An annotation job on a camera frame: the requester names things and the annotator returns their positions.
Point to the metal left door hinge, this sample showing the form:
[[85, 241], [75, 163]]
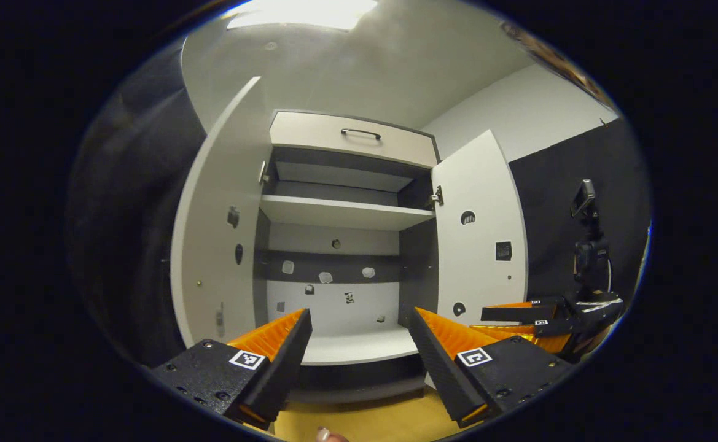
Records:
[[263, 173]]

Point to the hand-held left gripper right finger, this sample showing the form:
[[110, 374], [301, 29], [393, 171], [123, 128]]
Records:
[[432, 362]]

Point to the beige cabinet shelf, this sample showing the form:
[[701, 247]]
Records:
[[346, 215]]

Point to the metal right door hinge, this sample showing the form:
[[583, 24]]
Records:
[[437, 196]]

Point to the metal door hinge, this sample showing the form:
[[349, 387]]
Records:
[[263, 173], [437, 196]]

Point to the beige cabinet drawer front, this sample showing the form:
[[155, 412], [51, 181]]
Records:
[[316, 132]]

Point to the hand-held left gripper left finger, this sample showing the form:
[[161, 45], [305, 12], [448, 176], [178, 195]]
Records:
[[282, 368]]

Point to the beige cabinet door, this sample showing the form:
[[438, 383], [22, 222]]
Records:
[[481, 184], [223, 202]]

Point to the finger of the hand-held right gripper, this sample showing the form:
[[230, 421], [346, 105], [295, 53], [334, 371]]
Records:
[[549, 334], [518, 313]]

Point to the grey double-door shoe cabinet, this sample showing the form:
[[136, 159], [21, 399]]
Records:
[[334, 307]]

